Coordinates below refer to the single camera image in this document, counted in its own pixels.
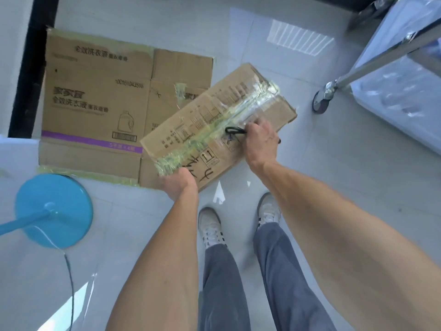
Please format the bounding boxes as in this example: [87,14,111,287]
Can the person's right hand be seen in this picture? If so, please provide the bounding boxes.
[243,120,280,173]

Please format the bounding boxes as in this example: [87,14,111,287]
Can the person's left hand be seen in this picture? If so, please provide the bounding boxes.
[161,167,200,201]

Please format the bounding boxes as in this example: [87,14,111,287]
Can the black scissors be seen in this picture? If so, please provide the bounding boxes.
[225,126,282,144]

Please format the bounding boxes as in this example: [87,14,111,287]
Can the taped brown cardboard box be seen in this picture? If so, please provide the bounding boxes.
[139,63,298,194]

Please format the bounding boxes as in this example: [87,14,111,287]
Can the person's left forearm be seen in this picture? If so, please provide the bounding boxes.
[105,185,200,331]

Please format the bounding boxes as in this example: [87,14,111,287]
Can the person's right forearm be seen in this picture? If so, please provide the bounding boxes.
[247,158,441,331]

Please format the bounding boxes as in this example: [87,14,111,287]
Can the person's left white shoe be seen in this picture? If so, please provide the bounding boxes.
[198,207,222,251]

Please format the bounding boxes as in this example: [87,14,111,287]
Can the person's white shoe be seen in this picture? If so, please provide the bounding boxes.
[256,192,283,234]
[198,207,222,251]

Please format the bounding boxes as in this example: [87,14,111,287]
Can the grey caster wheel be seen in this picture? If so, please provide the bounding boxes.
[312,81,340,115]

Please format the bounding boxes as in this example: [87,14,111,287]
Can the person's right white shoe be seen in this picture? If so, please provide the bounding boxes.
[256,192,283,234]

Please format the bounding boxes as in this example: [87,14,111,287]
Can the flattened printed cardboard box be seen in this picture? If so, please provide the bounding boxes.
[37,27,215,191]

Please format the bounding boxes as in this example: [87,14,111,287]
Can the blue round fan base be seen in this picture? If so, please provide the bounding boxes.
[14,174,94,249]

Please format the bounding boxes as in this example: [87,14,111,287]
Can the person's left grey trouser leg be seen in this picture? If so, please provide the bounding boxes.
[198,242,252,331]

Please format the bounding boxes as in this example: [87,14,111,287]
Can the person's grey trouser leg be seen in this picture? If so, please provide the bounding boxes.
[198,242,252,331]
[253,222,337,331]

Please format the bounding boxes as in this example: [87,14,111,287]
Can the plastic-wrapped white bundle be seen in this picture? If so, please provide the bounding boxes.
[349,0,441,156]

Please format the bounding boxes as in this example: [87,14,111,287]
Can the person's right grey trouser leg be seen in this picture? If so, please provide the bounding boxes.
[253,222,337,331]

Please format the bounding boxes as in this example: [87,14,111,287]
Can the blue fan pole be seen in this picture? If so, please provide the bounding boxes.
[0,209,53,237]

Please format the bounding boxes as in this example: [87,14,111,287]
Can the black furniture base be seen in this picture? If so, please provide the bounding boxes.
[346,0,391,32]

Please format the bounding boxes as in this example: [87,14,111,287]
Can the blue fan power cable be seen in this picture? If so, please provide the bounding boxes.
[34,225,76,331]

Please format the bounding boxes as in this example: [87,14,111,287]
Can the black door frame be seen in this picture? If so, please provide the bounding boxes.
[8,0,58,139]

